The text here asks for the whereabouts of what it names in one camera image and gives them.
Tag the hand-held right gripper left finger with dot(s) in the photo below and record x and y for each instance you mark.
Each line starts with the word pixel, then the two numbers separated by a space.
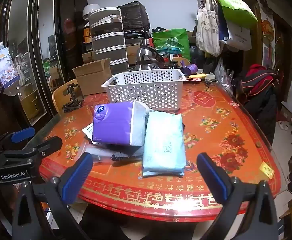
pixel 78 177

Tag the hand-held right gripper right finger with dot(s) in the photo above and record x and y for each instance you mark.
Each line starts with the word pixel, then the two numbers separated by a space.
pixel 212 177

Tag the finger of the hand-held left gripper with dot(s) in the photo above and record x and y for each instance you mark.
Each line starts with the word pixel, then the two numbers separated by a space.
pixel 48 145
pixel 23 133

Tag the grey socks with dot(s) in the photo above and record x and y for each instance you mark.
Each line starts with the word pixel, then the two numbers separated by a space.
pixel 98 152

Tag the grey knit glove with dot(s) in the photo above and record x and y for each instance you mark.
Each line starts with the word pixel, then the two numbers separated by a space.
pixel 127 157

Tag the light blue tissue pack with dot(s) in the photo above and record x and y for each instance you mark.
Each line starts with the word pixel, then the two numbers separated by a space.
pixel 163 147

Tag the purple tissue pack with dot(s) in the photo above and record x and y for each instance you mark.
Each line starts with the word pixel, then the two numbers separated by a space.
pixel 113 122

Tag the white perforated plastic basket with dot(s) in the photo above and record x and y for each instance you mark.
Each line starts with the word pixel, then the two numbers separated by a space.
pixel 146 92

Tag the white paper sheet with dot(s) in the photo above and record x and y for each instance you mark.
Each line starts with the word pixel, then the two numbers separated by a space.
pixel 88 131

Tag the black folding phone stand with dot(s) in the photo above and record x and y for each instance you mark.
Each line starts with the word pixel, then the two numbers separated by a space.
pixel 73 100

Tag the yellow sticker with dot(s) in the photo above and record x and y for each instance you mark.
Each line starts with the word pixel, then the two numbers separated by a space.
pixel 266 170

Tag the coin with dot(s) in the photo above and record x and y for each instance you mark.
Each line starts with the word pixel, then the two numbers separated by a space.
pixel 257 145

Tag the hanging printed bag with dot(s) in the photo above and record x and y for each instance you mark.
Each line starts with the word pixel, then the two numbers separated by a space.
pixel 4 67

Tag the dark mirrored wardrobe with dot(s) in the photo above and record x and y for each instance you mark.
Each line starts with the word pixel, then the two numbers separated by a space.
pixel 33 55

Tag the open cardboard box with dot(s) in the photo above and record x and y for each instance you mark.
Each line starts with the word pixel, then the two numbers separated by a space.
pixel 93 77

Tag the bunch of keys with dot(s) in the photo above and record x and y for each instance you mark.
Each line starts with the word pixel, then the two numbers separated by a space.
pixel 209 81

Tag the pink paper slips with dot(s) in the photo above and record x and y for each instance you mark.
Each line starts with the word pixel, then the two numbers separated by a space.
pixel 193 79

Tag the red and black jacket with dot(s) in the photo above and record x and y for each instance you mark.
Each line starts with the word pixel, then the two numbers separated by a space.
pixel 258 87

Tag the yellow cloth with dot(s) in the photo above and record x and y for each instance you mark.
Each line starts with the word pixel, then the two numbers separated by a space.
pixel 197 75

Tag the purple plastic watering can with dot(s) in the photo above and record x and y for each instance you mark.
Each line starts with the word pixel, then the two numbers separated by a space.
pixel 192 68

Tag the dark blue bottle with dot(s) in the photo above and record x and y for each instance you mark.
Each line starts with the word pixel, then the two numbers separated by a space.
pixel 196 55

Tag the white round fan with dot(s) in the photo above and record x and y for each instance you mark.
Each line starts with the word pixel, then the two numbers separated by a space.
pixel 89 11

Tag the green shopping bag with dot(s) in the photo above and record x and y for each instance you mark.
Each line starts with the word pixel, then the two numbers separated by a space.
pixel 172 42

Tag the white and blue tote bag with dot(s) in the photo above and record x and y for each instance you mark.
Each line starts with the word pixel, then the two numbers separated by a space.
pixel 238 37

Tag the small cardboard box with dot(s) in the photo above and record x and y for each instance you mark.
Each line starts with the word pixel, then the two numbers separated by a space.
pixel 114 17

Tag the white canvas tote bag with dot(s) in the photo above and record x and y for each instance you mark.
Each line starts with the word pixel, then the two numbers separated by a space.
pixel 208 30

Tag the black wrapped bundle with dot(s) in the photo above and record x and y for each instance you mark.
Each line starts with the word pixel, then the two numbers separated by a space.
pixel 133 15

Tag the green fabric tote bag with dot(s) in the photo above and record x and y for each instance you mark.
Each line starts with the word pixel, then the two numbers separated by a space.
pixel 236 7

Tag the round red wall decoration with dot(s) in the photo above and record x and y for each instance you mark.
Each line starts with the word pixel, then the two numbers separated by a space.
pixel 268 31

